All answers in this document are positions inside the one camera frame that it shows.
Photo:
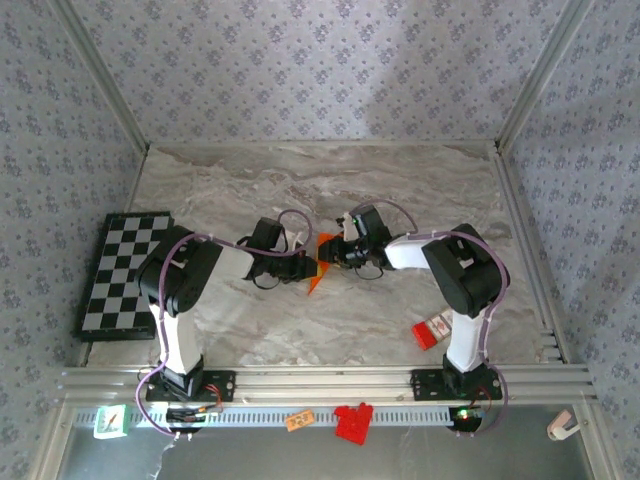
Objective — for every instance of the orange square paper sheet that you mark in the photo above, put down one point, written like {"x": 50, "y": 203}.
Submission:
{"x": 317, "y": 284}

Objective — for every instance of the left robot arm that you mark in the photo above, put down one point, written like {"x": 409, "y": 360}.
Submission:
{"x": 180, "y": 280}

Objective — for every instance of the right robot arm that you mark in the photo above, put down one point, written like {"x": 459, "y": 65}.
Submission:
{"x": 465, "y": 280}

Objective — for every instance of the grey metal sheet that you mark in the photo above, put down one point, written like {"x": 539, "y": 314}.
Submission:
{"x": 350, "y": 460}

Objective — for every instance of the red and white small box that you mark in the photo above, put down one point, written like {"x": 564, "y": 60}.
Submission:
{"x": 424, "y": 336}

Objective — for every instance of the orange paper tag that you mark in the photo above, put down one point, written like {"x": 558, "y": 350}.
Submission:
{"x": 300, "y": 420}

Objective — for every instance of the red toy brick block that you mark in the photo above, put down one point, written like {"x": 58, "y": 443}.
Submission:
{"x": 354, "y": 424}

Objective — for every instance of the black grey checkerboard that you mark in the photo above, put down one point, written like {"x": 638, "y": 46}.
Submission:
{"x": 115, "y": 270}

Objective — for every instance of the green white card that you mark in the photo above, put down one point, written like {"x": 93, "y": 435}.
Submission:
{"x": 110, "y": 422}

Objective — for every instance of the pink plastic hook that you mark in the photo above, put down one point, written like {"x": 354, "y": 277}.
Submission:
{"x": 560, "y": 427}

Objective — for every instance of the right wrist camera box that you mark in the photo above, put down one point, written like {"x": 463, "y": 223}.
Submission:
{"x": 372, "y": 225}

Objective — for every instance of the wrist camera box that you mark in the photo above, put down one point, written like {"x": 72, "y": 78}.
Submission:
{"x": 267, "y": 232}
{"x": 372, "y": 225}

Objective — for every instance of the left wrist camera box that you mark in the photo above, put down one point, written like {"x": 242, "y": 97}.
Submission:
{"x": 267, "y": 232}

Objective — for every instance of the long aluminium base rail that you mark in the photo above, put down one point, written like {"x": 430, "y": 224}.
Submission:
{"x": 320, "y": 385}

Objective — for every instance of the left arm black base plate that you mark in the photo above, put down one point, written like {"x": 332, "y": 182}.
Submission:
{"x": 227, "y": 385}

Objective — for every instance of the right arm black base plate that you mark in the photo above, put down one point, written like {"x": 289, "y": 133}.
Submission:
{"x": 425, "y": 385}

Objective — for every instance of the aluminium side rail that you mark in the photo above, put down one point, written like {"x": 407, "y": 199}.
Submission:
{"x": 137, "y": 185}
{"x": 515, "y": 200}

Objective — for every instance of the aluminium frame post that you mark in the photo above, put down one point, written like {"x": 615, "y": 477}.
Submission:
{"x": 102, "y": 75}
{"x": 542, "y": 75}

